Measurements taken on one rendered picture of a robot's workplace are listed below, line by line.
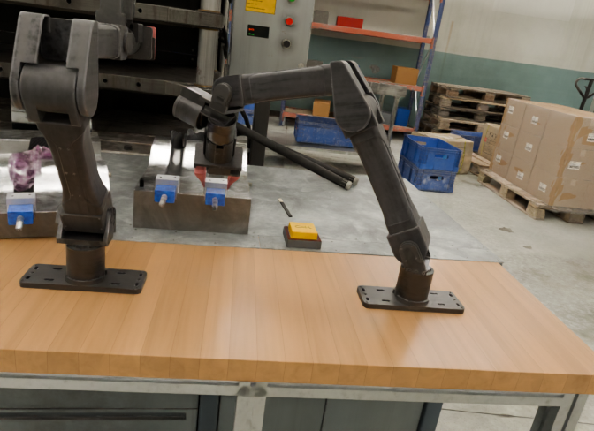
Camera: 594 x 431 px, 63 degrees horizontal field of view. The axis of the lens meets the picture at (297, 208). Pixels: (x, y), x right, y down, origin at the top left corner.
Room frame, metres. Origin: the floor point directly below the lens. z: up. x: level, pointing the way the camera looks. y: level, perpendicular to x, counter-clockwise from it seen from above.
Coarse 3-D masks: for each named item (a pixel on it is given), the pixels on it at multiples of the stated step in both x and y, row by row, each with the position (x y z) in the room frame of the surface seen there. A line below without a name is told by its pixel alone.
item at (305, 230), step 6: (294, 222) 1.08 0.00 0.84; (288, 228) 1.07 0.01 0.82; (294, 228) 1.04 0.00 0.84; (300, 228) 1.05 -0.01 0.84; (306, 228) 1.05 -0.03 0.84; (312, 228) 1.06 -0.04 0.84; (294, 234) 1.02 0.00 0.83; (300, 234) 1.02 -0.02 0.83; (306, 234) 1.03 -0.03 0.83; (312, 234) 1.03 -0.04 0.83
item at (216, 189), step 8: (208, 184) 1.04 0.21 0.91; (216, 184) 1.04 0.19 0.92; (224, 184) 1.05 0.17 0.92; (208, 192) 1.01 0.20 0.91; (216, 192) 1.02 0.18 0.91; (224, 192) 1.02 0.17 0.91; (208, 200) 1.00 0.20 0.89; (216, 200) 0.98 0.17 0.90; (224, 200) 1.01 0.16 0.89; (216, 208) 0.96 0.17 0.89
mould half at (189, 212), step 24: (168, 144) 1.31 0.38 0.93; (192, 144) 1.33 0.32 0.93; (240, 144) 1.40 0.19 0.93; (192, 168) 1.24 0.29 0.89; (144, 192) 1.01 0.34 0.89; (192, 192) 1.04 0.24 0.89; (240, 192) 1.09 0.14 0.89; (144, 216) 1.01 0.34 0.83; (168, 216) 1.02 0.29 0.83; (192, 216) 1.03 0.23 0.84; (216, 216) 1.04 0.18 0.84; (240, 216) 1.05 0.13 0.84
